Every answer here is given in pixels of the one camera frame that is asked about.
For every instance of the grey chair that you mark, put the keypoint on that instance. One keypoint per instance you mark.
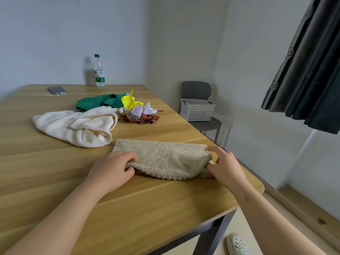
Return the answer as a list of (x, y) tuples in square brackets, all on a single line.
[(196, 90)]

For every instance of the clear green-label water bottle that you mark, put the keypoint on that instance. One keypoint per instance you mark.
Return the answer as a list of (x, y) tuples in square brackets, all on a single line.
[(99, 72)]

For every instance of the yellow cloth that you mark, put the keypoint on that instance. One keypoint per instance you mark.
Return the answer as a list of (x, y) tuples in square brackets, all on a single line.
[(130, 102)]

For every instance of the wooden table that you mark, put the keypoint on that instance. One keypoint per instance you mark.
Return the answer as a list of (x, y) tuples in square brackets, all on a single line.
[(39, 161)]

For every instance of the person's white dotted slipper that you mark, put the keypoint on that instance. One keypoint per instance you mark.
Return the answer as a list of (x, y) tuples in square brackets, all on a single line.
[(237, 244)]

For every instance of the dark grey curtain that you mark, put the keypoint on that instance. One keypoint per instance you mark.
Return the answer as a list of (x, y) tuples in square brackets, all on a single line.
[(308, 71)]

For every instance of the person's left hand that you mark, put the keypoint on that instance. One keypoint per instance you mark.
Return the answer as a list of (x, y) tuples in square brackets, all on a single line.
[(109, 172)]

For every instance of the lilac dotted white cloth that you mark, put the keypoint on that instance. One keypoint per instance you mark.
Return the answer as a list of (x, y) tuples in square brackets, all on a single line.
[(140, 111)]

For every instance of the person's right hand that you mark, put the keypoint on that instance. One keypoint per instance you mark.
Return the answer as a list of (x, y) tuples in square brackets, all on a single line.
[(228, 169)]

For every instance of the grey smartphone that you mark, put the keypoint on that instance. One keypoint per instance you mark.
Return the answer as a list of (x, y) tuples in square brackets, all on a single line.
[(57, 90)]

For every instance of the tan brown towel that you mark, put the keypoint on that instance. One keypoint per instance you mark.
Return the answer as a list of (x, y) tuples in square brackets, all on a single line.
[(164, 159)]

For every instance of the green cloth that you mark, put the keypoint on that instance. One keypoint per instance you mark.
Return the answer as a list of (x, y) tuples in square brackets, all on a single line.
[(98, 102)]

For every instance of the person's right forearm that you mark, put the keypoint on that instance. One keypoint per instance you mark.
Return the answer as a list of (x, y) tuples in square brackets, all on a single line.
[(273, 223)]

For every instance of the person's left forearm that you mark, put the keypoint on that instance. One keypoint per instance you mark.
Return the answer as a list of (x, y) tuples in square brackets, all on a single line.
[(53, 223)]

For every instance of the white plastic basket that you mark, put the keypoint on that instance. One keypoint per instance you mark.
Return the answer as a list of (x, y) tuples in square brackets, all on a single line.
[(198, 111)]

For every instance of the small white towel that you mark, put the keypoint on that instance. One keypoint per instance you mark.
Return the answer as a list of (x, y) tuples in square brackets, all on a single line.
[(74, 126)]

